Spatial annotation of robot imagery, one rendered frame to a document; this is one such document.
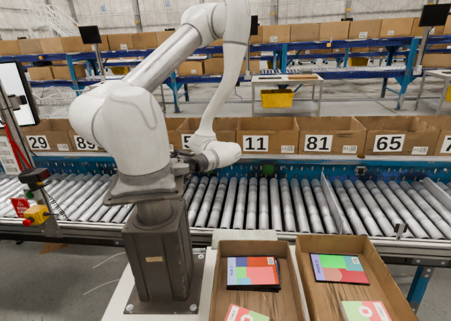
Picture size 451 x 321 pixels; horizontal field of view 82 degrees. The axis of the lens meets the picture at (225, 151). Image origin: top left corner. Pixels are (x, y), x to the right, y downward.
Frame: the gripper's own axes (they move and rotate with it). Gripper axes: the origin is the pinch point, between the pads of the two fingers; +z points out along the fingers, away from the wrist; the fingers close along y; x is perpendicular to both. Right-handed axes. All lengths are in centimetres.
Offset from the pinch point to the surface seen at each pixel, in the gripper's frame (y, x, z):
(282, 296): 21, -55, -21
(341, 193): 22, -37, -97
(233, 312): 21, -49, -3
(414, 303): 46, -93, -93
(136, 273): 19.6, -21.2, 17.8
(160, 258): 11.0, -25.1, 11.5
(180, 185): -14.1, -20.1, 4.1
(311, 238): 14, -47, -45
